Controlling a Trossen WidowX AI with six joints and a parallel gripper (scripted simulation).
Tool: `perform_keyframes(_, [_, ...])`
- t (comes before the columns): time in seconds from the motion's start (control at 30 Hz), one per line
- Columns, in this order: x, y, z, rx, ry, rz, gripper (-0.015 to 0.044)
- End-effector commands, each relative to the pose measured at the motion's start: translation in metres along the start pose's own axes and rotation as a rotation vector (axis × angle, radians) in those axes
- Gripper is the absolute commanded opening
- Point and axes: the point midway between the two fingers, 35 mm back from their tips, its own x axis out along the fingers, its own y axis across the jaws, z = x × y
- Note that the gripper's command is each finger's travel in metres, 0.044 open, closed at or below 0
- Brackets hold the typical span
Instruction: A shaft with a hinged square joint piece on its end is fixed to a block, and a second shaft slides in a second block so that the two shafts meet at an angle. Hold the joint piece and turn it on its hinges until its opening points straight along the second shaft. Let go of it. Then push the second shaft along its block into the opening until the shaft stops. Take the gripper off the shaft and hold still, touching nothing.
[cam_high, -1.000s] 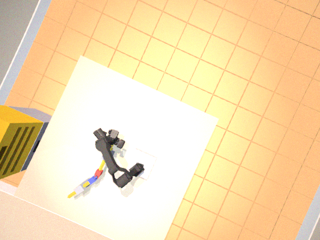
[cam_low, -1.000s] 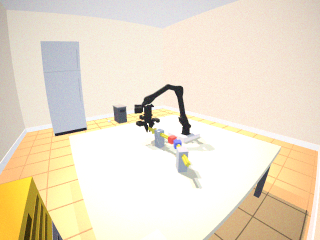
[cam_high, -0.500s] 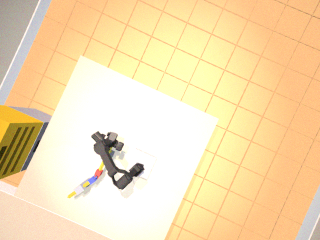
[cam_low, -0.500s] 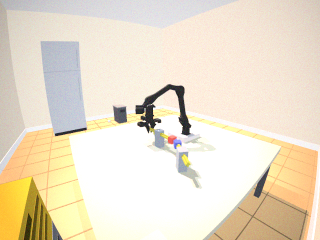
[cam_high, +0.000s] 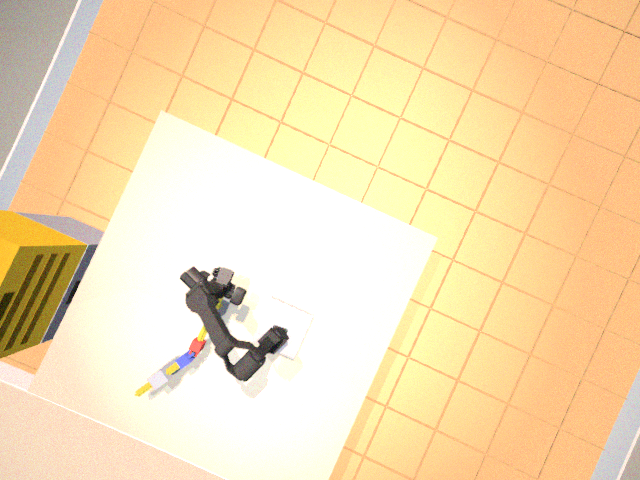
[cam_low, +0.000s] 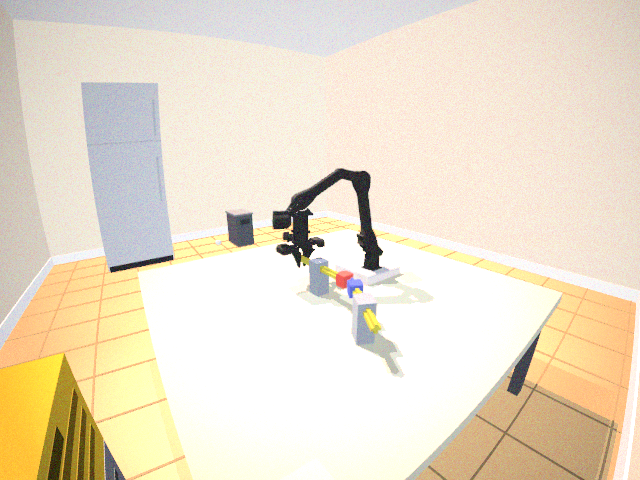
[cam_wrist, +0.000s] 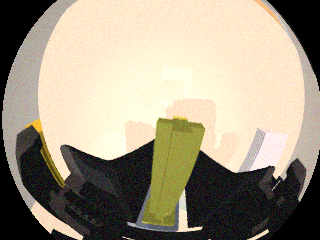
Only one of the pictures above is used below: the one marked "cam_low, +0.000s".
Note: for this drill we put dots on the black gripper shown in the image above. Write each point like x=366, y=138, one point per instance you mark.
x=300, y=240

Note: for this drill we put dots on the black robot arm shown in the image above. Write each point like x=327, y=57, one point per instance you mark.
x=361, y=181

